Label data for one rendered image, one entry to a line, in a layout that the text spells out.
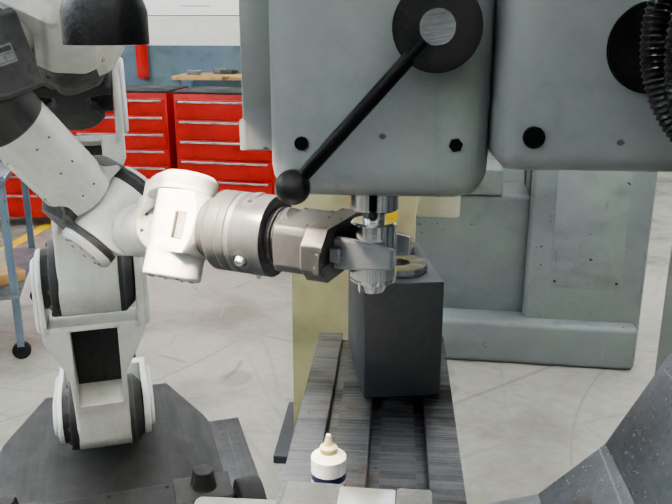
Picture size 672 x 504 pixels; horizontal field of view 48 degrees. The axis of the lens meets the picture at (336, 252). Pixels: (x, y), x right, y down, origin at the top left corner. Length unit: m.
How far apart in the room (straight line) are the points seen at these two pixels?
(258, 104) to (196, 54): 9.33
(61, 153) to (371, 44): 0.52
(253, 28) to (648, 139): 0.36
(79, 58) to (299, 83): 0.49
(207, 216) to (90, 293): 0.63
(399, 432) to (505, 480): 1.62
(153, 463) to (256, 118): 1.10
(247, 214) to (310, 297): 1.86
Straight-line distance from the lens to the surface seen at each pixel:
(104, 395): 1.60
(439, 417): 1.15
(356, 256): 0.75
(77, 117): 1.41
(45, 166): 1.04
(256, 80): 0.74
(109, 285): 1.41
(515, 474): 2.75
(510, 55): 0.63
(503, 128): 0.64
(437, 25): 0.61
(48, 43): 1.05
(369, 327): 1.15
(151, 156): 5.68
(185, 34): 10.10
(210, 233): 0.81
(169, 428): 1.83
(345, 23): 0.64
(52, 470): 1.75
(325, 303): 2.64
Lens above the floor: 1.46
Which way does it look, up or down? 17 degrees down
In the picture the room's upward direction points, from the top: straight up
